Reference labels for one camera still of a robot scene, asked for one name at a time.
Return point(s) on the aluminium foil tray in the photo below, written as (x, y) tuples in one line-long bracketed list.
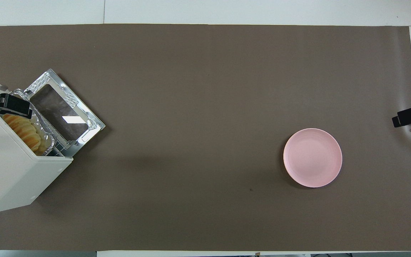
[(46, 134)]

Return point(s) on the glass oven door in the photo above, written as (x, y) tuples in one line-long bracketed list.
[(62, 114)]

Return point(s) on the brown table mat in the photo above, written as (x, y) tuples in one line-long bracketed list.
[(198, 107)]

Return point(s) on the golden ridged bread loaf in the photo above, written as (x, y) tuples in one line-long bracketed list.
[(25, 132)]

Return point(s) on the metal oven rack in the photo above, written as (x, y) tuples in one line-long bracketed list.
[(60, 147)]

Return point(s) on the pink round plate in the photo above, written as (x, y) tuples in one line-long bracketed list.
[(312, 157)]

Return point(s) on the cream toaster oven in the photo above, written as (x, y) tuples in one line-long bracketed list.
[(9, 167)]

